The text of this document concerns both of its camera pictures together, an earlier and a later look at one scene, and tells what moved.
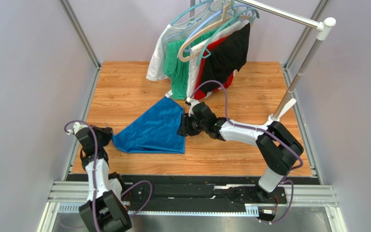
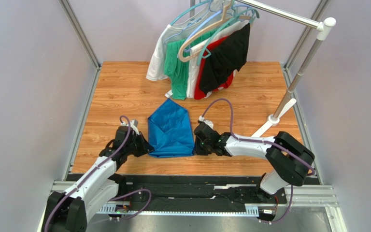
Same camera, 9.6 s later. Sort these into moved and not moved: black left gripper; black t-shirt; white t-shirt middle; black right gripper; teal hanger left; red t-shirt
Moved: black left gripper; black right gripper
Not moved: red t-shirt; black t-shirt; white t-shirt middle; teal hanger left
